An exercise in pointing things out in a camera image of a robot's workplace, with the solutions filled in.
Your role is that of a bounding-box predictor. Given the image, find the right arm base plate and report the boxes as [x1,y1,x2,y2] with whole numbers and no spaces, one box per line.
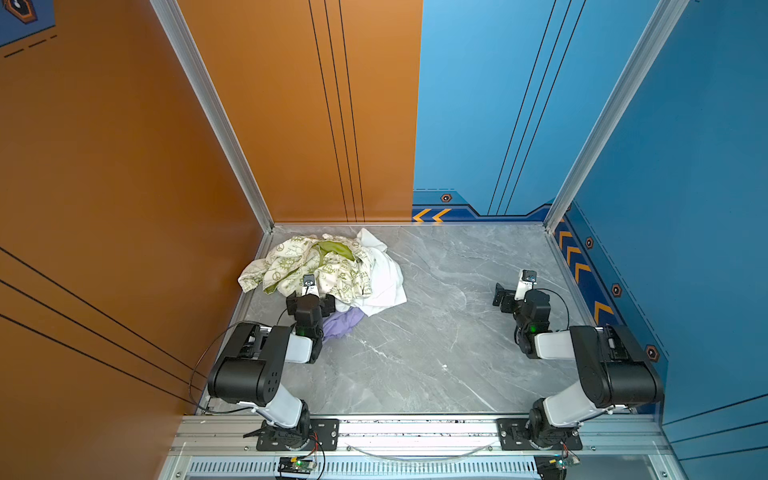
[496,417,583,451]

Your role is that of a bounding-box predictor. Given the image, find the purple cloth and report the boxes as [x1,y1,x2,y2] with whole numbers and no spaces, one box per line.
[323,307,366,342]

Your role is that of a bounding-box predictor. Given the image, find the right circuit board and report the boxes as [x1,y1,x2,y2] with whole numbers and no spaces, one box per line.
[534,454,581,480]

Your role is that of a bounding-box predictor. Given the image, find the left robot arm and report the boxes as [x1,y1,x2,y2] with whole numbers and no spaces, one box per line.
[207,293,338,451]

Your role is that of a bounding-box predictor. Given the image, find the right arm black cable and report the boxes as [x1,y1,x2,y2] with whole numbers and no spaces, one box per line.
[536,287,571,332]

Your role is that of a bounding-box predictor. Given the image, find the aluminium front rail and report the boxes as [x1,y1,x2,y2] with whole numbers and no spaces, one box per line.
[159,414,686,479]

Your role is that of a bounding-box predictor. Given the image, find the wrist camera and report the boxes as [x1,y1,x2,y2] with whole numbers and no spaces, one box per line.
[301,274,319,296]
[514,269,537,301]

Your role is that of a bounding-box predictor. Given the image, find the green patterned cream cloth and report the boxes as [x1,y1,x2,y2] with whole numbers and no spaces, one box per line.
[238,234,374,304]

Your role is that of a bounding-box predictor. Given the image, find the white cloth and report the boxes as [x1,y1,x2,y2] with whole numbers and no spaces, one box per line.
[352,228,407,316]

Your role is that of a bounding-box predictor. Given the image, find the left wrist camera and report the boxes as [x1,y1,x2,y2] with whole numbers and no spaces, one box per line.
[301,274,319,296]

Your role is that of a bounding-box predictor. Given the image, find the left green circuit board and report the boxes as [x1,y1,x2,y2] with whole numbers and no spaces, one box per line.
[277,457,317,479]

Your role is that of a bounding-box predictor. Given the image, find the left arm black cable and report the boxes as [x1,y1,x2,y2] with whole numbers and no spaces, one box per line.
[188,323,256,416]

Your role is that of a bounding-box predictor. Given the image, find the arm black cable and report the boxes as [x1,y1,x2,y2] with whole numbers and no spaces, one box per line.
[188,323,256,416]
[536,287,571,332]

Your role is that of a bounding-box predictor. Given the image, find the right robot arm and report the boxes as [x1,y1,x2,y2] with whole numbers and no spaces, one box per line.
[493,281,664,450]

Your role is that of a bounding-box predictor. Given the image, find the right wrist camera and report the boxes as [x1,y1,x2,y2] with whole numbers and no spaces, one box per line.
[514,269,537,301]

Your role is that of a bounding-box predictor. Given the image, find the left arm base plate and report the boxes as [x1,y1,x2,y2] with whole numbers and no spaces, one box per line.
[253,417,340,452]

